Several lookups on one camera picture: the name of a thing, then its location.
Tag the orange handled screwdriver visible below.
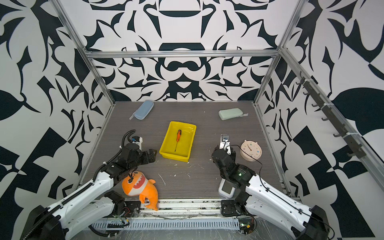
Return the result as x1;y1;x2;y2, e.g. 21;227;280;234
175;130;182;152

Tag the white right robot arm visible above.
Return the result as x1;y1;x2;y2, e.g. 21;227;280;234
212;147;335;240

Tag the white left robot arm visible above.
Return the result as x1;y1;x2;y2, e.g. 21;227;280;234
21;130;157;240

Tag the yellow plastic bin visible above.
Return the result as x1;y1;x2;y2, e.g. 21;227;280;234
160;121;197;163

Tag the orange shark plush toy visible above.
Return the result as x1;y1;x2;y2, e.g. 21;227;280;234
122;171;159;211

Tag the pink alarm clock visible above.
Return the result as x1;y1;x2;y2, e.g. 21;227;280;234
240;140;262;162

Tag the blue zipper case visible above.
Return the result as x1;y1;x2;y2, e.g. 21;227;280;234
129;100;154;120

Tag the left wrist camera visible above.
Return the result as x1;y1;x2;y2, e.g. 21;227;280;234
131;136;143;150

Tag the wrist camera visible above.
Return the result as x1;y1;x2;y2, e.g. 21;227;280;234
220;134;231;155
131;136;143;150

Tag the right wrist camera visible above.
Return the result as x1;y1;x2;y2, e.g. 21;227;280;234
220;134;231;155

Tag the white slotted cable duct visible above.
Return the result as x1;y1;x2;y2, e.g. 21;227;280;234
93;218;241;231

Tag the black wall hook rail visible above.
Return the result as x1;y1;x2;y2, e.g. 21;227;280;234
297;73;367;159

